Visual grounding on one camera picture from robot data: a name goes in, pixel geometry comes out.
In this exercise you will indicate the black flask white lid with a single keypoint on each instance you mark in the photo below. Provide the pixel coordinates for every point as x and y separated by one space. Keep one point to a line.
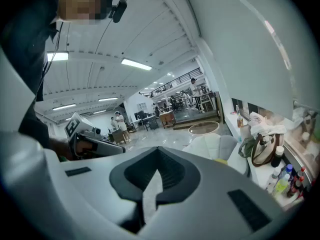
277 159

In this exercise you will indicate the ceiling light bar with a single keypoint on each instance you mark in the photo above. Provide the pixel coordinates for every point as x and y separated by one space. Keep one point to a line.
99 111
108 99
64 106
58 56
136 64

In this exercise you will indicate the small wooden desk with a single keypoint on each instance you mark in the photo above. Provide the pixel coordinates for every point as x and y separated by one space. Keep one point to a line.
117 136

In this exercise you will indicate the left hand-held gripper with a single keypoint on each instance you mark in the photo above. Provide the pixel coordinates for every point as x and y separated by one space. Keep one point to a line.
76 124

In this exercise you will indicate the amber tea bottle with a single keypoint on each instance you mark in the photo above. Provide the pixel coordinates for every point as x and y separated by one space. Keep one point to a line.
240 121

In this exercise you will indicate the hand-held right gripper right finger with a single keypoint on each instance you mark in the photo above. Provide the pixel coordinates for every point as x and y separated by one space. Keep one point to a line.
212 184

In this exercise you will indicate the dark cola bottle red cap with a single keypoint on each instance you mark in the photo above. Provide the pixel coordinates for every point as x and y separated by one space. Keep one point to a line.
301 173
295 187

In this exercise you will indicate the black cabinet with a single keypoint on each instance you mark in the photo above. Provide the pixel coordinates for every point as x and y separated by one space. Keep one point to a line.
152 123

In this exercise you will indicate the olive green bag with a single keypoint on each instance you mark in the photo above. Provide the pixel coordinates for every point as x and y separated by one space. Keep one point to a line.
247 147

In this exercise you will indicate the clear water bottle blue cap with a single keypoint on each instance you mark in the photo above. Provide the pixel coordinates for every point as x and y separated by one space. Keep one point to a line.
286 172

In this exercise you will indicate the person's left hand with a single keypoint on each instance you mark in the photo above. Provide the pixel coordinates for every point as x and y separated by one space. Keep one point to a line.
83 149

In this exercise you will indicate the pink garment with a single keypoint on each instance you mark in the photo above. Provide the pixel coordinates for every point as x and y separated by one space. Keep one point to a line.
256 120

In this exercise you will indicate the white flower-shaped pouf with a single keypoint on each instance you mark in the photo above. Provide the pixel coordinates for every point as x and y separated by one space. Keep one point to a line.
212 146

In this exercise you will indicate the black metal railing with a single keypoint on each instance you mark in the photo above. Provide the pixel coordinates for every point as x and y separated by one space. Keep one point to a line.
180 80

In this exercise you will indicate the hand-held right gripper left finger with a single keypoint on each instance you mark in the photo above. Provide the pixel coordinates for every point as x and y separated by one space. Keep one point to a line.
100 184

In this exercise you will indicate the wooden cabinet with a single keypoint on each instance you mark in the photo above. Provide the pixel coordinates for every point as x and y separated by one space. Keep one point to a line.
167 119

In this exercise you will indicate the round beige tub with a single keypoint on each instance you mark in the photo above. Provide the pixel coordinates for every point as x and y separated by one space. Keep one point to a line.
203 128

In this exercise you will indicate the raised wooden platform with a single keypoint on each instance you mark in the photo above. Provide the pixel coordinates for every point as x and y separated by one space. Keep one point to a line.
197 122

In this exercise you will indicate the white crumpled cloth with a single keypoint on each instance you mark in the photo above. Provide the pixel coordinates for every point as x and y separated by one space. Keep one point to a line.
272 131

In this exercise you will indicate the person's black shirt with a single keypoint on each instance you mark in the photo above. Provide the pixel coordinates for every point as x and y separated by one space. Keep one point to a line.
22 34

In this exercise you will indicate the yellow-green drink bottle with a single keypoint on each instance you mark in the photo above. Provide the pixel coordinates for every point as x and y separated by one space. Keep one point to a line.
281 186

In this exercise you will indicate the person's left forearm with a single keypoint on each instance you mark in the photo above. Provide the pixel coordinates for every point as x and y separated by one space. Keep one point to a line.
60 146

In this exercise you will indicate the small clear bottle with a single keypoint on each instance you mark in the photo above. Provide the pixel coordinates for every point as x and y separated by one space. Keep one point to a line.
237 108

